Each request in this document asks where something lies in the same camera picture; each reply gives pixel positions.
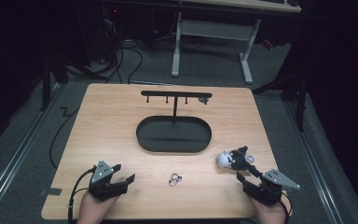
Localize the left hand-held gripper black cable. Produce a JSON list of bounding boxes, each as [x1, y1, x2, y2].
[[67, 167, 97, 224]]

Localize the black computer tower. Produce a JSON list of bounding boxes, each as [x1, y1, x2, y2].
[[101, 6, 123, 63]]

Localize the black and white plush keychain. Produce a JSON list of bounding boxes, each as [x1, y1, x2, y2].
[[216, 145, 256, 171]]

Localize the white-framed wooden desk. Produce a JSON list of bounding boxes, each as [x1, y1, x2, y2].
[[171, 0, 302, 85]]

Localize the thin black floor cable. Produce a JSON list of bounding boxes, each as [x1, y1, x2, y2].
[[48, 106, 80, 170]]

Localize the metal floor rail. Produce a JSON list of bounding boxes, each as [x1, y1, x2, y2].
[[0, 83, 63, 216], [283, 100, 344, 224]]

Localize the grey tape strip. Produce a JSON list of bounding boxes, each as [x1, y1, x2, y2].
[[40, 187, 62, 197]]

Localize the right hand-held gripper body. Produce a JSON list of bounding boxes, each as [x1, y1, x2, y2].
[[242, 169, 301, 206]]

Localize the black metal stand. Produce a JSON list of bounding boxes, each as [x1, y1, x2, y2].
[[251, 70, 310, 133], [39, 52, 107, 112]]

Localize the black floor cables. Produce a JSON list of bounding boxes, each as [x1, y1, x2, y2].
[[104, 38, 145, 85]]

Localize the hand-held gripper black cable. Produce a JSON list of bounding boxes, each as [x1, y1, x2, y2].
[[67, 167, 97, 224], [279, 191, 294, 218]]

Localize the small silver ring keychain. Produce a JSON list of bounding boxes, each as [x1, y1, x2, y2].
[[168, 173, 183, 188]]

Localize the right hand-held gripper black cable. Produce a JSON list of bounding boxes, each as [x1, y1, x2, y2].
[[279, 191, 294, 218]]

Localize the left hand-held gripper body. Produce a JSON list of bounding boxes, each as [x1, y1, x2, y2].
[[88, 160, 129, 202]]

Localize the person's right hand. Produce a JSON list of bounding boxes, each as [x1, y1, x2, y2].
[[248, 192, 292, 224]]

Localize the black key rack with tray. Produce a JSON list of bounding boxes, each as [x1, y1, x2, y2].
[[135, 90, 213, 154]]

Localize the person's left hand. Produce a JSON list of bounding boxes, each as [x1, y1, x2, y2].
[[76, 190, 119, 224]]

